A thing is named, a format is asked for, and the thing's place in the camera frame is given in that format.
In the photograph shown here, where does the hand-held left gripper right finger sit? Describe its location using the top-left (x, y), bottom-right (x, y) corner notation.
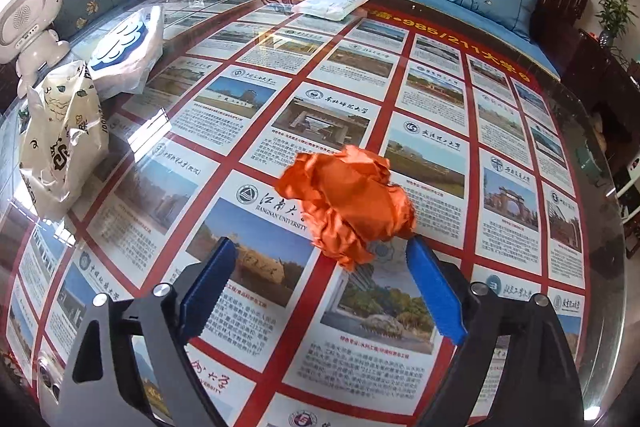
top-left (405, 237), bottom-right (586, 427)

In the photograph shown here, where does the potted green plant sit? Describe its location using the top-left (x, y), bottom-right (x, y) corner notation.
top-left (595, 0), bottom-right (638, 48)

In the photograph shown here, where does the teal floral cushion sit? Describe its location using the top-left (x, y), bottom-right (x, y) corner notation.
top-left (52, 0), bottom-right (125, 42)

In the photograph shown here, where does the flat white packet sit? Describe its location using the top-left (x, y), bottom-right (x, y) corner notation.
top-left (291, 0), bottom-right (372, 22)

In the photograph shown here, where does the dark wooden side cabinet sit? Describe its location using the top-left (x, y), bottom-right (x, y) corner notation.
top-left (565, 29), bottom-right (640, 172)

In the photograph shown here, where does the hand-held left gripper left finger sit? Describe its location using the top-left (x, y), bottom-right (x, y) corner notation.
top-left (37, 237), bottom-right (238, 427)

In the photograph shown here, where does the blue and white plastic bag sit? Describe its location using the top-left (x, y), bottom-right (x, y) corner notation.
top-left (82, 5), bottom-right (166, 100)

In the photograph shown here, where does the white robot toy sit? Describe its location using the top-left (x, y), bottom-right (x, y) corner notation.
top-left (0, 0), bottom-right (71, 98)

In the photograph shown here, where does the white patterned plastic bag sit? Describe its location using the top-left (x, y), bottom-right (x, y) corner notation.
top-left (19, 59), bottom-right (110, 218)

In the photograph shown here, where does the orange paper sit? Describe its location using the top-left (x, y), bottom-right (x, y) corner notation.
top-left (275, 145), bottom-right (418, 272)

